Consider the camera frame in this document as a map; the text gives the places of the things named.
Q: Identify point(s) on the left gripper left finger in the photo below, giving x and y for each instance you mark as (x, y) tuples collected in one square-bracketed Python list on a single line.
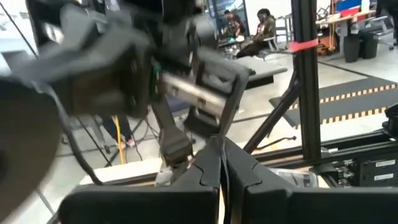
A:
[(140, 205)]

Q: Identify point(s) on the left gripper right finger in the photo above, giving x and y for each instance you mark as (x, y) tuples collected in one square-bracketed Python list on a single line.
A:
[(311, 208)]

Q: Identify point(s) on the black mat yellow stripes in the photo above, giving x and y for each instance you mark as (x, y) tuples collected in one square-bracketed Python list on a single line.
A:
[(342, 109)]

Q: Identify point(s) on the black aluminium table frame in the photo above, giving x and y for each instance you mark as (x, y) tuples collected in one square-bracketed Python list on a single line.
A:
[(306, 93)]

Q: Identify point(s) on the red tape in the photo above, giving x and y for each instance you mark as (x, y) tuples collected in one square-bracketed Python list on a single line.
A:
[(303, 45)]

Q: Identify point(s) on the black trash bin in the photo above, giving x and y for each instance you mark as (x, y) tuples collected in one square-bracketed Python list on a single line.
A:
[(369, 46), (351, 48)]

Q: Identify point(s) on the grey office chair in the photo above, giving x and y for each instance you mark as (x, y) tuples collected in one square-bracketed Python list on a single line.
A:
[(384, 26)]

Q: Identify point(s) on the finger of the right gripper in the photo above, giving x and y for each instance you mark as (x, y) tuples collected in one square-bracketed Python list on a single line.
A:
[(241, 84), (172, 140)]

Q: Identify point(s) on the black box white labels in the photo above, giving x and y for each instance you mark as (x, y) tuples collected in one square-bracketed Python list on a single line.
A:
[(367, 174)]

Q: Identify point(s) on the person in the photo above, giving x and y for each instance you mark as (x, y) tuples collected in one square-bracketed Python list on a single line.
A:
[(122, 127), (265, 29), (234, 25)]

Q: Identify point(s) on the wooden desk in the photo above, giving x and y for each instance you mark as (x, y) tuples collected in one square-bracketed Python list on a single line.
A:
[(342, 19)]

